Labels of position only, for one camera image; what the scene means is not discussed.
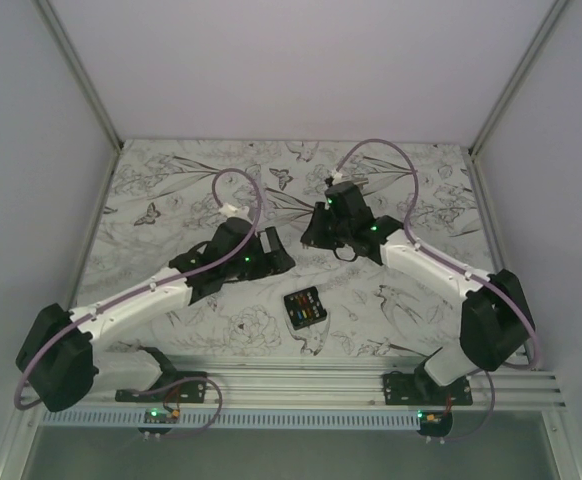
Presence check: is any black fuse box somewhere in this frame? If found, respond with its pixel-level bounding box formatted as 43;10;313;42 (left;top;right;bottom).
283;286;328;331

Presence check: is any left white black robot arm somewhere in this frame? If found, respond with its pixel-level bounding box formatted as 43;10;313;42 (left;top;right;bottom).
14;217;295;412

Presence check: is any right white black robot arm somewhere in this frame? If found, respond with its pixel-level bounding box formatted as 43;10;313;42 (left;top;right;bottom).
301;182;537;405

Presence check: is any floral patterned mat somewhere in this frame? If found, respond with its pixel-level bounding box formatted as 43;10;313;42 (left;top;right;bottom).
78;140;492;357

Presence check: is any left small circuit board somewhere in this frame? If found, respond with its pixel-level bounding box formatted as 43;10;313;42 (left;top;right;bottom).
138;408;179;440

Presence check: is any small circuit board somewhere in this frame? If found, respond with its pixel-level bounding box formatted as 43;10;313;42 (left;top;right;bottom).
417;411;453;444
138;408;179;440

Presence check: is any right small circuit board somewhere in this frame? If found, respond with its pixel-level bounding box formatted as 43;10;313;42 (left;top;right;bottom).
417;411;453;444

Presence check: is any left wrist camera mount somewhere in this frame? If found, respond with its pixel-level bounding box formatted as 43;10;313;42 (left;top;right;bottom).
218;203;250;221

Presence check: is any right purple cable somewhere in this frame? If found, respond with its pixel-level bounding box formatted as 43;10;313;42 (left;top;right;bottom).
333;139;542;442

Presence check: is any purple cable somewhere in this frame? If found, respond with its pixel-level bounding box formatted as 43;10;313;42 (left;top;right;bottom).
333;139;542;442
13;169;265;411

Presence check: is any aluminium rail frame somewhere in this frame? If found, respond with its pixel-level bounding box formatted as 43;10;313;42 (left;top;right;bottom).
18;349;570;412

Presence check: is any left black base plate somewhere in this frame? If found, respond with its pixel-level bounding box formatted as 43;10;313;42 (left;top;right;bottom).
115;371;207;404

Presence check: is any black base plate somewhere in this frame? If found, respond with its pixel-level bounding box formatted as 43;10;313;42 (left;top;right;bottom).
381;371;473;407
115;371;207;404

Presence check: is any white slotted cable duct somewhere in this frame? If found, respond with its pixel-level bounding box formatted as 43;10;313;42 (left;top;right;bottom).
41;407;419;431

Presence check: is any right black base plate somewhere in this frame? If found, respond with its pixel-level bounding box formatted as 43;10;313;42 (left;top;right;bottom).
381;371;473;407

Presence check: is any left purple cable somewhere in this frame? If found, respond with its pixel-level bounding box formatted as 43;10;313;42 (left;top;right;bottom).
13;169;265;411

